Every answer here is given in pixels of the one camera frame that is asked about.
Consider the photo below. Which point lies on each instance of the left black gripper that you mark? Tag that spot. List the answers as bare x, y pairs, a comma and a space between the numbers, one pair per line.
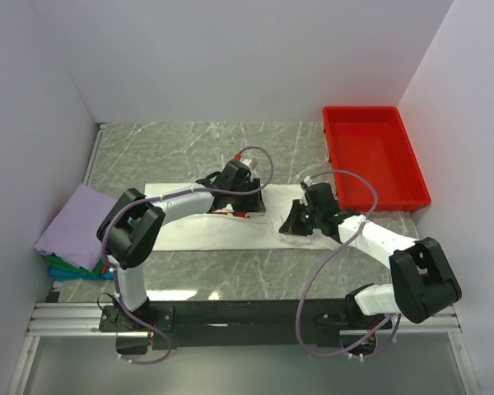
254, 203

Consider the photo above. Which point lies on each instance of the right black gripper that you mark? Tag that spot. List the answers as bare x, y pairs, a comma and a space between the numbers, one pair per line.
291, 225

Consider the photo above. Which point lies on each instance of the white t-shirt red print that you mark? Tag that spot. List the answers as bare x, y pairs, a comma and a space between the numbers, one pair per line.
255, 231

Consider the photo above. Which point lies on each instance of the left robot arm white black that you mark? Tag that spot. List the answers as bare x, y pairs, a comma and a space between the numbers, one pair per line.
129, 232

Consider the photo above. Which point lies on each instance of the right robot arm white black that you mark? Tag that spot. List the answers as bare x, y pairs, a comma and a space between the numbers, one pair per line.
422, 280

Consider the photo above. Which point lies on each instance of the red plastic bin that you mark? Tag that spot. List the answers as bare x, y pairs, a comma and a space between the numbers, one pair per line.
372, 142

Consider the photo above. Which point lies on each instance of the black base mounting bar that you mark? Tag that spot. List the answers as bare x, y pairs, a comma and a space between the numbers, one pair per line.
192, 323

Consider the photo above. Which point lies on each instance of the folded lavender t-shirt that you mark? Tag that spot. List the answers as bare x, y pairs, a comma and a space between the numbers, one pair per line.
71, 235

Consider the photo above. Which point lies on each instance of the folded green t-shirt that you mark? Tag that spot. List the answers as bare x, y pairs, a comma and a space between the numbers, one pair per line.
56, 262

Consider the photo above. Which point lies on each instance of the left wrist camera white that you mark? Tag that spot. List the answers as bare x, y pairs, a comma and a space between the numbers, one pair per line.
248, 162

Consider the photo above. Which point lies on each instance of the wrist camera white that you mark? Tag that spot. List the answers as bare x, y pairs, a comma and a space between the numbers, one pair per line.
248, 162
306, 182

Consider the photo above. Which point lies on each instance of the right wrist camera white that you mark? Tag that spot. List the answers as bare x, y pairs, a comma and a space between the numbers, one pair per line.
306, 182

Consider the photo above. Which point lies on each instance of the aluminium rail frame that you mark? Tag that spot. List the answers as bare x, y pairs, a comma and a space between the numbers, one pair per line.
82, 319

